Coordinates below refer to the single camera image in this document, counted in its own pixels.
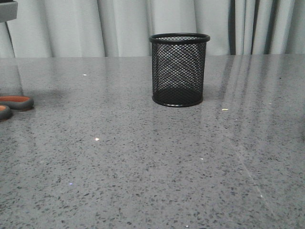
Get black mesh pen bucket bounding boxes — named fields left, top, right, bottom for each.
left=149, top=33, right=210, bottom=107

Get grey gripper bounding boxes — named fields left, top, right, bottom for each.
left=0, top=0, right=18, bottom=23

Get grey orange handled scissors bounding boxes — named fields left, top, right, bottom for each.
left=0, top=95, right=34, bottom=121

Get grey curtain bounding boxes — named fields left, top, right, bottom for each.
left=0, top=0, right=305, bottom=58

